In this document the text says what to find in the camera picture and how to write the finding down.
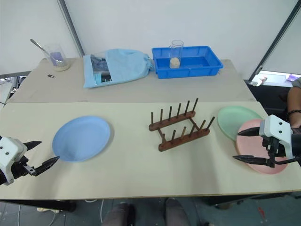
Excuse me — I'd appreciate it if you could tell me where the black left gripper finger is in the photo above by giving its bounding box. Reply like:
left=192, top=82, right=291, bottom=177
left=34, top=156, right=61, bottom=177
left=23, top=140, right=43, bottom=152

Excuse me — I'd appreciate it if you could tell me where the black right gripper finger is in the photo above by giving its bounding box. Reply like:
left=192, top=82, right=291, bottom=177
left=237, top=127, right=261, bottom=137
left=232, top=154, right=276, bottom=168

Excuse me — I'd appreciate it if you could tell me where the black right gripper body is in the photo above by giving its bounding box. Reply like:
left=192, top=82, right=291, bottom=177
left=261, top=136, right=287, bottom=163

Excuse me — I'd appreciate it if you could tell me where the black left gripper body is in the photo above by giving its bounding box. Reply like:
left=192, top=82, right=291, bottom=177
left=10, top=155, right=37, bottom=180

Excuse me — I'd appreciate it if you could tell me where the wooden dish rack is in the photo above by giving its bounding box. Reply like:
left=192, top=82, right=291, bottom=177
left=148, top=97, right=216, bottom=152

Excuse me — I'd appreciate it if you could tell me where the pink plastic plate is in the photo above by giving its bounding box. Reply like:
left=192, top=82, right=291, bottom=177
left=235, top=118, right=289, bottom=175

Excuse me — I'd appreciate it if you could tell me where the green plastic plate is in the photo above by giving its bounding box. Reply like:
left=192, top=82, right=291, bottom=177
left=217, top=105, right=264, bottom=142

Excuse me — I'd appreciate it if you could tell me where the blue plastic plate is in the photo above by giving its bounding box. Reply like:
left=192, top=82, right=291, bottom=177
left=51, top=115, right=112, bottom=163

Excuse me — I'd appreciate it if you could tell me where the blue plastic bin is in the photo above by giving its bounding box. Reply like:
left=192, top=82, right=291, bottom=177
left=151, top=45, right=223, bottom=80

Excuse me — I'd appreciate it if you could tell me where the dark rounded shape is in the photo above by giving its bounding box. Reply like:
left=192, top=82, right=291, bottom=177
left=102, top=202, right=136, bottom=226
left=164, top=197, right=189, bottom=226

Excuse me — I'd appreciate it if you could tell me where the wide glass beaker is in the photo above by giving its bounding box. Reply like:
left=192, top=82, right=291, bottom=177
left=43, top=43, right=71, bottom=72

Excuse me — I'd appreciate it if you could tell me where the clear beaker with spoon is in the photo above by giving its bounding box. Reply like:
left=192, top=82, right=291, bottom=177
left=30, top=38, right=65, bottom=66

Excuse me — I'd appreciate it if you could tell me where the clear plastic packet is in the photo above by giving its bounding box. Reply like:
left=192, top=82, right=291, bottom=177
left=89, top=54, right=113, bottom=84

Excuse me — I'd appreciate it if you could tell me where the clear tall measuring cup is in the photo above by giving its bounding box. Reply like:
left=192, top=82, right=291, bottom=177
left=169, top=40, right=184, bottom=69

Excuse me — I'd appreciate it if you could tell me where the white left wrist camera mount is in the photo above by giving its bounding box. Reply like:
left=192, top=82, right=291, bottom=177
left=0, top=136, right=28, bottom=186

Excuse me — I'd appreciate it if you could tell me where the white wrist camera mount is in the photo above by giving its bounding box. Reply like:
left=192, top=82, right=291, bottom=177
left=0, top=136, right=28, bottom=186
left=259, top=114, right=295, bottom=160

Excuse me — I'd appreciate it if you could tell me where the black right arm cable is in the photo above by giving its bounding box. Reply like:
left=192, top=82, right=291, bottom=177
left=274, top=156, right=301, bottom=166

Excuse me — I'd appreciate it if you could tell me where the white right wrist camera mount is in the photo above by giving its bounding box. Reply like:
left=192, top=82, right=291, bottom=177
left=259, top=114, right=295, bottom=160

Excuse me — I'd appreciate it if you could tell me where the grey metal frame pole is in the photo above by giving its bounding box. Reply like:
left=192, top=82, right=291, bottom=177
left=57, top=0, right=86, bottom=57
left=248, top=0, right=301, bottom=81

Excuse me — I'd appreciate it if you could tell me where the light blue drawstring bag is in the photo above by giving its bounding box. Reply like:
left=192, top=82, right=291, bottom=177
left=83, top=48, right=155, bottom=89

